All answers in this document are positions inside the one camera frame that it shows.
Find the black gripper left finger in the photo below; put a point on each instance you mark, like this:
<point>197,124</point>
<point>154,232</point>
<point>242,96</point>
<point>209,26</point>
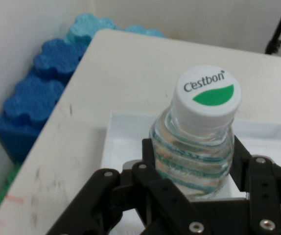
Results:
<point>106,193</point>

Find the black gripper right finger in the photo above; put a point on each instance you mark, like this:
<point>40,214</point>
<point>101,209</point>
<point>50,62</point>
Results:
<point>263,186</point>

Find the green label water bottle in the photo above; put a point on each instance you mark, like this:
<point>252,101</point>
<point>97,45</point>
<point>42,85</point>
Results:
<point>199,137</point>

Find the white and blue cardboard box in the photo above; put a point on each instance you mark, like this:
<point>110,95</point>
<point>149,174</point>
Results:
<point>128,147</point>

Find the dark blue foam mat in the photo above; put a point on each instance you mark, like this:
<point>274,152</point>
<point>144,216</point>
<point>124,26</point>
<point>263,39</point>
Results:
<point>37,93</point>

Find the black tripod stand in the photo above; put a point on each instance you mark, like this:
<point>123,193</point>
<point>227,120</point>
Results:
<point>277,36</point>

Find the light blue foam mat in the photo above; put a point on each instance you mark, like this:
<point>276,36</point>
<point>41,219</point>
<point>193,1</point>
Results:
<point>94,28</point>

